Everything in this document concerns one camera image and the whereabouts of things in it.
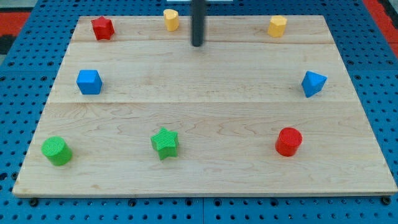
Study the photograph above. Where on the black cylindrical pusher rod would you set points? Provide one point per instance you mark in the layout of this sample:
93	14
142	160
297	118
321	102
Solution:
198	9

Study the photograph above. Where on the yellow heart block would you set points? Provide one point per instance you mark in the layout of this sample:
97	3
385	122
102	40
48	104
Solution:
171	19

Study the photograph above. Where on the yellow hexagon block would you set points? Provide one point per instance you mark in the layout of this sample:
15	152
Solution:
277	26

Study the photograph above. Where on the red star block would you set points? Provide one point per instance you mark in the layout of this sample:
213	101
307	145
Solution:
102	28

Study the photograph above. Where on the green star block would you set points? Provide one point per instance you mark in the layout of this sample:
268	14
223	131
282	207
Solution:
165	143

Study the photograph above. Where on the light wooden board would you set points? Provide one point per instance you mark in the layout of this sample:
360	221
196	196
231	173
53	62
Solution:
228	100

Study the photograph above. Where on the blue cube block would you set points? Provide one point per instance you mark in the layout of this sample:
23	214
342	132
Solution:
89	82

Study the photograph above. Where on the blue triangular prism block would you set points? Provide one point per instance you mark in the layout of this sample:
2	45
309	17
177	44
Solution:
312	83

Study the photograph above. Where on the red cylinder block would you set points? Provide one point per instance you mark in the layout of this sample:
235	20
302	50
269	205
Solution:
288	141

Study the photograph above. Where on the green cylinder block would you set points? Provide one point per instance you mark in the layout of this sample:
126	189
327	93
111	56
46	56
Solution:
56	150

